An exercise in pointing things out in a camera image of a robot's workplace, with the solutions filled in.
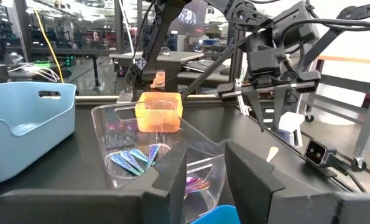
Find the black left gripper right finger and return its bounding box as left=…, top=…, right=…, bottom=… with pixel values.
left=224, top=141, right=370, bottom=224

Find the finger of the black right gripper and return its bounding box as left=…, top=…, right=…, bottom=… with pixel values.
left=242, top=87, right=266, bottom=132
left=272, top=85, right=293, bottom=130

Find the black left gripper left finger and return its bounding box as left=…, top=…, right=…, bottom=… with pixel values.
left=0, top=141, right=188, bottom=224

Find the clear plastic bin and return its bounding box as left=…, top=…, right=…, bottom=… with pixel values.
left=90, top=100, right=236, bottom=223

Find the black keyboard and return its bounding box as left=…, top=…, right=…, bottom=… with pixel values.
left=183, top=58, right=229, bottom=74

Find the small teal plastic bin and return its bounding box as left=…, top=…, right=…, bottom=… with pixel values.
left=189, top=204, right=241, bottom=224

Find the large grey-blue plastic bin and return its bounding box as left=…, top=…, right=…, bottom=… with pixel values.
left=0, top=81, right=77, bottom=187

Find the grey desk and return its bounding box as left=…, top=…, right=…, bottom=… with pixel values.
left=109, top=50, right=205, bottom=93

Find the small orange plastic bin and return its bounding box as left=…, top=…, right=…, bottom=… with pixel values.
left=134, top=91, right=184, bottom=134

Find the white plastic bracket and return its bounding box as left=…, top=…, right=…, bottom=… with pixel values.
left=277, top=111, right=305, bottom=147

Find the black frame strut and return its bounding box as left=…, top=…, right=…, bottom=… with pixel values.
left=301, top=0, right=370, bottom=71
left=180, top=35, right=251, bottom=99

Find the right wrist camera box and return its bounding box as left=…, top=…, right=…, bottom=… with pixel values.
left=271, top=1, right=321, bottom=50

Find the black table-level camera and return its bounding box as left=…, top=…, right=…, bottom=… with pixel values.
left=303, top=138, right=338, bottom=171

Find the black camera cable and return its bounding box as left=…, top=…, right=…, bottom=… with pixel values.
left=327, top=155, right=368, bottom=194

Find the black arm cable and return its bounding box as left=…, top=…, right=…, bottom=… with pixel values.
left=280, top=17, right=370, bottom=43

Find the white cable bundle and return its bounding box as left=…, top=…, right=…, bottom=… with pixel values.
left=7, top=63, right=62, bottom=83

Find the yellow hanging cable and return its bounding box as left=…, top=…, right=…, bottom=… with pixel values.
left=32, top=7, right=65, bottom=83

